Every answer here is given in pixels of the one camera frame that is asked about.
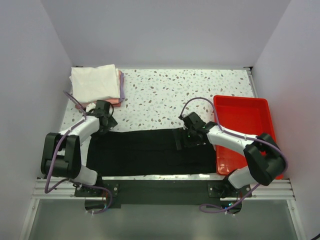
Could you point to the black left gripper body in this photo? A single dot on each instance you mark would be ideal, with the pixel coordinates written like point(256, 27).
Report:
point(110, 124)

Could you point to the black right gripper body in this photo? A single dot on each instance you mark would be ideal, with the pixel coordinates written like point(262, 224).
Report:
point(188, 137)

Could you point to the black t shirt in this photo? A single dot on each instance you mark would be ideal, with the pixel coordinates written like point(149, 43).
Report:
point(147, 152)

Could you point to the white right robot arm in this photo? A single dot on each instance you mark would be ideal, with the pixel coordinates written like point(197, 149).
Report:
point(264, 159)

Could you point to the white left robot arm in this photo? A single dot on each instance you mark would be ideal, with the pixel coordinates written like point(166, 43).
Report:
point(61, 155)

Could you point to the purple folded t shirt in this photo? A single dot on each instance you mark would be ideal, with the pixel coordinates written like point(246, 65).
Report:
point(122, 93)

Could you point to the white folded t shirt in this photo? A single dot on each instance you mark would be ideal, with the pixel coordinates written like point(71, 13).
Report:
point(95, 83)

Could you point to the red plastic bin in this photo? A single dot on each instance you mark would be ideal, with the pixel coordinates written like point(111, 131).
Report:
point(245, 115)

